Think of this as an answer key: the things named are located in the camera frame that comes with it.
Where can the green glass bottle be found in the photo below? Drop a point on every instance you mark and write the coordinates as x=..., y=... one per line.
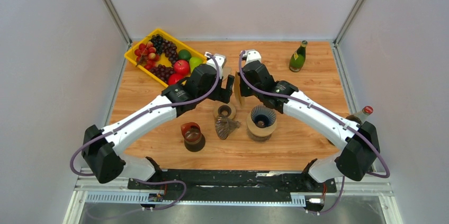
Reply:
x=298, y=57

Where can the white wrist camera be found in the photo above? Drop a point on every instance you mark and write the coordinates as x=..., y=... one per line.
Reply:
x=251, y=56
x=217, y=61

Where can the dark purple grape bunch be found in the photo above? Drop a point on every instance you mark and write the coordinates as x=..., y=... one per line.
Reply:
x=165, y=47

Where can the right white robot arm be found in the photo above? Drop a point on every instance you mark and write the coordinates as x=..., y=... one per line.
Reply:
x=358, y=143

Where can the yellow plastic fruit tray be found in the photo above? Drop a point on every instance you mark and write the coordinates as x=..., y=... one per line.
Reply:
x=131, y=57

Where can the red glass carafe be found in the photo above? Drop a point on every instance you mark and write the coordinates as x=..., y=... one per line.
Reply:
x=194, y=140

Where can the clear glass ribbed dripper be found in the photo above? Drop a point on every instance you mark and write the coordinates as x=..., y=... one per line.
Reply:
x=224, y=126

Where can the red apple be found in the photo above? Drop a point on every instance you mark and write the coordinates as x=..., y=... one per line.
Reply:
x=174, y=78
x=182, y=67

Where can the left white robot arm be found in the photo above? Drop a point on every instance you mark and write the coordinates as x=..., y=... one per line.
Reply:
x=103, y=148

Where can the brown paper filter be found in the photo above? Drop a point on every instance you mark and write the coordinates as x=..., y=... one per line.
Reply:
x=226, y=72
x=237, y=91

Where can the glass server with wooden collar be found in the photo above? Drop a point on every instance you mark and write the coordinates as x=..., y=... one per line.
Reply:
x=259, y=134

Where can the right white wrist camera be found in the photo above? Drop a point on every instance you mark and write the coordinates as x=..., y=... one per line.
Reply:
x=251, y=56

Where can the green pear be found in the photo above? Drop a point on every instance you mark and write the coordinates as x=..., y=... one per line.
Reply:
x=194, y=62

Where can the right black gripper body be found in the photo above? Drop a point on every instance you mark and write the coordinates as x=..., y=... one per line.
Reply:
x=246, y=90

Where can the cola bottle red cap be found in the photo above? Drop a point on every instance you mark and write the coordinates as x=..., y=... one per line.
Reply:
x=363, y=113

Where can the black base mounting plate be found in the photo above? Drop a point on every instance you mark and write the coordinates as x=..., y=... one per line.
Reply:
x=235, y=186

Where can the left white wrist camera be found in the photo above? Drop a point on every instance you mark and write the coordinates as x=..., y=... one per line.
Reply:
x=217, y=61

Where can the blue ribbed dripper cone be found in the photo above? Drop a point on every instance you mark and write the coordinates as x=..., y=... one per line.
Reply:
x=262, y=116

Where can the green lime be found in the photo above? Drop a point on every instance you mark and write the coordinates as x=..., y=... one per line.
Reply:
x=184, y=55

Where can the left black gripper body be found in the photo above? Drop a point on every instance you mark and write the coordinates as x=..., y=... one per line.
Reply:
x=219, y=93

